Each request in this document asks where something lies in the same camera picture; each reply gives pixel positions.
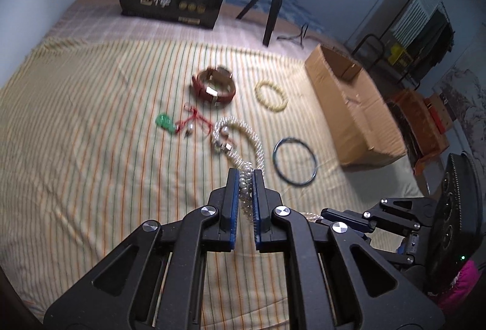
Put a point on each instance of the black metal chair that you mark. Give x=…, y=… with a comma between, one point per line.
x=373, y=52

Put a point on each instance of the dark blue bangle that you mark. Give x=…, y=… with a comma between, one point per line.
x=294, y=162

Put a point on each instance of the yellow box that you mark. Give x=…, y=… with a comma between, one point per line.
x=399, y=56

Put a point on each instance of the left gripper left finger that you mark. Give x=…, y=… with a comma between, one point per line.
x=221, y=234

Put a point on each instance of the checked bed sheet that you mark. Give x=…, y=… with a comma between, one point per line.
x=101, y=20

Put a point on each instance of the orange storage box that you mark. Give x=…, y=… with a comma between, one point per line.
x=421, y=126

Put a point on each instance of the brown cardboard box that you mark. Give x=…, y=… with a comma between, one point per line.
x=361, y=125

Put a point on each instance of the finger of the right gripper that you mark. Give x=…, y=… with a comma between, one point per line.
x=352, y=219

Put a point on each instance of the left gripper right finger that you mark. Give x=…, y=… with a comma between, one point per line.
x=268, y=237

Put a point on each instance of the black clothes rack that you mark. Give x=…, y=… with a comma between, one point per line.
x=424, y=29

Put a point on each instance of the yellow striped cloth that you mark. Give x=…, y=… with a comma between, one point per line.
x=83, y=162

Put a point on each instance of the landscape wall poster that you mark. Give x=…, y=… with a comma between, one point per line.
x=463, y=86

